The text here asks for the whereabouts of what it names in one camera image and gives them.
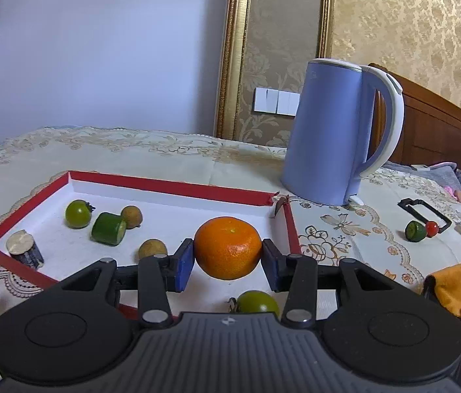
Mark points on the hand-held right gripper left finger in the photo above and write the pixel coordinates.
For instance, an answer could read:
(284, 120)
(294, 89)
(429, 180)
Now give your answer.
(184, 266)

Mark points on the tiny red cherry tomato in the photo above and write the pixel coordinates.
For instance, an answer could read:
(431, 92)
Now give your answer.
(432, 229)

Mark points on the green tomato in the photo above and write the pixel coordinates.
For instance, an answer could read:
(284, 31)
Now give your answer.
(78, 214)
(257, 303)

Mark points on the brown longan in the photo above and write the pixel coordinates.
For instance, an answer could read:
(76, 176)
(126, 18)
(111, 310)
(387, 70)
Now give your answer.
(152, 249)
(132, 217)

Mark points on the red shallow cardboard box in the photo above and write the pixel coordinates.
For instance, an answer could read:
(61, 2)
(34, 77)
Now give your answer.
(173, 213)

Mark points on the orange mandarin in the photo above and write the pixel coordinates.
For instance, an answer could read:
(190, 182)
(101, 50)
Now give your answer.
(228, 247)

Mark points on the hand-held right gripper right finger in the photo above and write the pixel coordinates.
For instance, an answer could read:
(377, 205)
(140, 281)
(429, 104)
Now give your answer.
(269, 266)

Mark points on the green cucumber piece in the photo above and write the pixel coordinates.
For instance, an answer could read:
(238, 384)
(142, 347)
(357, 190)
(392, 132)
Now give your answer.
(108, 229)

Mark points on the gold wall panel frame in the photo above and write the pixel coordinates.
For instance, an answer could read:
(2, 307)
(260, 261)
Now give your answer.
(230, 69)

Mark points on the black rectangular clip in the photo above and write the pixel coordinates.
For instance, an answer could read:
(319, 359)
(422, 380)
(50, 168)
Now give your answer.
(439, 217)

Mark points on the grey cloth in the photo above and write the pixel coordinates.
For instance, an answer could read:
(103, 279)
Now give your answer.
(451, 180)

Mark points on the short green cucumber stub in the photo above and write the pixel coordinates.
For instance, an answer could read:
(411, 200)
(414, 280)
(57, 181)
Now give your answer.
(415, 230)

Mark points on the brown wooden headboard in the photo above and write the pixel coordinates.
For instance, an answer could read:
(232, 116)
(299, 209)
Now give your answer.
(439, 131)

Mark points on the white wall switch panel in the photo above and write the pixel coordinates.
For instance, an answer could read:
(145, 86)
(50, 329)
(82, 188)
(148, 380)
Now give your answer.
(277, 101)

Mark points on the blue electric kettle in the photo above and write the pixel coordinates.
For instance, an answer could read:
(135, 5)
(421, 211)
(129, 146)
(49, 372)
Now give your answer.
(324, 131)

